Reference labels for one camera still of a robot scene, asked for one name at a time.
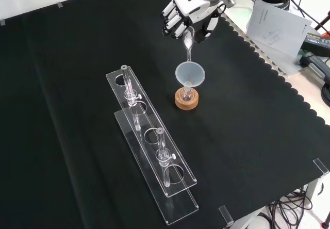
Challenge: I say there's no black tripod leg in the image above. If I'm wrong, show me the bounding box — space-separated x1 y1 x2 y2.
312 9 330 31

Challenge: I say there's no cork ring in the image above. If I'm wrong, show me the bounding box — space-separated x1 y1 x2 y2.
174 87 200 110

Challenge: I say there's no coiled black cable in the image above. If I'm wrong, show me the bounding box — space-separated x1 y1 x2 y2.
320 83 330 106

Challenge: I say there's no black floor cable bundle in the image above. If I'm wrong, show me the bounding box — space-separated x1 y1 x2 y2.
265 187 314 229

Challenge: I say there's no black cloth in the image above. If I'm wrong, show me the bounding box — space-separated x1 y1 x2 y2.
0 0 330 229

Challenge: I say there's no clear acrylic edge clip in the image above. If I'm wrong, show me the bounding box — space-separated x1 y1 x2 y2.
218 205 234 226
312 158 330 178

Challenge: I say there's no clear acrylic funnel stand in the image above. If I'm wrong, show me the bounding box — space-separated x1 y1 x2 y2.
105 64 200 226

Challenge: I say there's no black power adapter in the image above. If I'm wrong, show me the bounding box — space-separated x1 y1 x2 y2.
300 31 330 58

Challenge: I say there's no grey bench leg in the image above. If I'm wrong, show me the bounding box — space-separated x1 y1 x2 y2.
304 177 324 209

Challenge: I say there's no white paper booklet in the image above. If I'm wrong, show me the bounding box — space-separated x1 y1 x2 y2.
246 0 312 57

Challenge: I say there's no small round-bottom glass flask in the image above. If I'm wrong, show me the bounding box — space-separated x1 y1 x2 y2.
179 83 195 102

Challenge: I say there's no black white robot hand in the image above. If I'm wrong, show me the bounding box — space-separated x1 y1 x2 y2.
161 0 236 43

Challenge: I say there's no clear glass weighing funnel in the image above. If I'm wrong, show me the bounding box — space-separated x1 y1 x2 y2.
181 27 196 62

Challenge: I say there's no green black handheld tool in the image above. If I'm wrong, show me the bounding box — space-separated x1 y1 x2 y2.
299 50 330 85

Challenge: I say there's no translucent plastic funnel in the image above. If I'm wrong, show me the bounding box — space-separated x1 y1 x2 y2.
175 61 206 92

